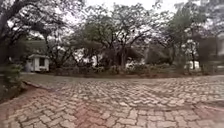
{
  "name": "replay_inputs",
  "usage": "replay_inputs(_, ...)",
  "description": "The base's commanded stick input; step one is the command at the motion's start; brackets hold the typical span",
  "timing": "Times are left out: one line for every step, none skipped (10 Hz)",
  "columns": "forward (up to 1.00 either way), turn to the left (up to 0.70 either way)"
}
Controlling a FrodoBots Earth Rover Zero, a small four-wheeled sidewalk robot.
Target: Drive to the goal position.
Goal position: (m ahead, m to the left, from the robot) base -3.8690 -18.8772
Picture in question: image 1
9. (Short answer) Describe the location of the low bushes strip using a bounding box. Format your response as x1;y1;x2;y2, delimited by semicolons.
49;63;224;79

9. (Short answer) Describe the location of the red brick paved path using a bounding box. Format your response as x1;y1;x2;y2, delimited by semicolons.
0;73;224;128

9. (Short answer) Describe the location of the wood of trees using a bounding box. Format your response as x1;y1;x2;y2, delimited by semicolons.
0;0;224;73

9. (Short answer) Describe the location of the small white building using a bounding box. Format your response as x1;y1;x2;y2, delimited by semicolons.
25;53;51;73

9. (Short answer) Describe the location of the bush beside path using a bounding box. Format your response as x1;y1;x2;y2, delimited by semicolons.
0;63;24;101

